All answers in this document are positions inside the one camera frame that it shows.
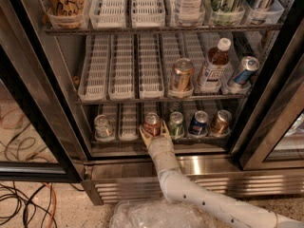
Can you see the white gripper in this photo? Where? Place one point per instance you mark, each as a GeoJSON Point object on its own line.
{"type": "Point", "coordinates": [161, 145]}

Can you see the red coke can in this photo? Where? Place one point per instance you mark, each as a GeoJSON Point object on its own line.
{"type": "Point", "coordinates": [152, 124]}

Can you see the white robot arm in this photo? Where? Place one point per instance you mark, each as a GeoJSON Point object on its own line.
{"type": "Point", "coordinates": [175, 186]}

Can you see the green soda can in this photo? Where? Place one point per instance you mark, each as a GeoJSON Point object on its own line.
{"type": "Point", "coordinates": [175, 125]}

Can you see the rear green can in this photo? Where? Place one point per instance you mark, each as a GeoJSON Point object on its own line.
{"type": "Point", "coordinates": [174, 107]}

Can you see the blue pepsi can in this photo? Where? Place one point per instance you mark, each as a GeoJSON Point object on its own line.
{"type": "Point", "coordinates": [198, 124]}

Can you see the white silver can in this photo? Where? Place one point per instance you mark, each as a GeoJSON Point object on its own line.
{"type": "Point", "coordinates": [103, 127]}

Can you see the gold can middle shelf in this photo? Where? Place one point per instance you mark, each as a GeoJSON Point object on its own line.
{"type": "Point", "coordinates": [181, 75]}

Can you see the brown gold can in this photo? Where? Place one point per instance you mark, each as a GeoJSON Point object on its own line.
{"type": "Point", "coordinates": [220, 122]}

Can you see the stainless steel display fridge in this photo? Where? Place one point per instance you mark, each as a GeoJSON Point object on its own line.
{"type": "Point", "coordinates": [214, 88]}

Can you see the open glass fridge door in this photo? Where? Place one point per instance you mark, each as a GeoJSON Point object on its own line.
{"type": "Point", "coordinates": [37, 69]}

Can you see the white labelled bottle top shelf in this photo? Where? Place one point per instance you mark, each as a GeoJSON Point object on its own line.
{"type": "Point", "coordinates": [188, 13]}

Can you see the green tall can top shelf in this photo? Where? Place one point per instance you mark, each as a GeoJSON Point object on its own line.
{"type": "Point", "coordinates": [226, 12]}

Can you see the tan tall can top shelf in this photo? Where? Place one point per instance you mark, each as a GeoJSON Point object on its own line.
{"type": "Point", "coordinates": [66, 14]}

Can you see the blue silver can top shelf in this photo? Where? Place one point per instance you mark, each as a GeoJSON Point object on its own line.
{"type": "Point", "coordinates": [260, 8]}

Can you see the clear plastic bag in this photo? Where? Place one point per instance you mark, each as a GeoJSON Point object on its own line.
{"type": "Point", "coordinates": [158, 213]}

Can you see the brown tea bottle white cap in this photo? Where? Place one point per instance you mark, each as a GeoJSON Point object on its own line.
{"type": "Point", "coordinates": [216, 60]}

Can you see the bottom wire shelf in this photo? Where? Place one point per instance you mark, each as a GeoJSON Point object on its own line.
{"type": "Point", "coordinates": [208, 139]}

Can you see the wire shelf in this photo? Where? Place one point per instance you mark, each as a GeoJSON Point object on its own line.
{"type": "Point", "coordinates": [170, 99]}
{"type": "Point", "coordinates": [166, 30]}
{"type": "Point", "coordinates": [208, 139]}

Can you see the middle wire shelf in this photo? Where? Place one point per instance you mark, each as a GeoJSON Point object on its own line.
{"type": "Point", "coordinates": [170, 99]}

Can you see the top wire shelf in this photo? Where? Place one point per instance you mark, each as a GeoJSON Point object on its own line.
{"type": "Point", "coordinates": [166, 30]}

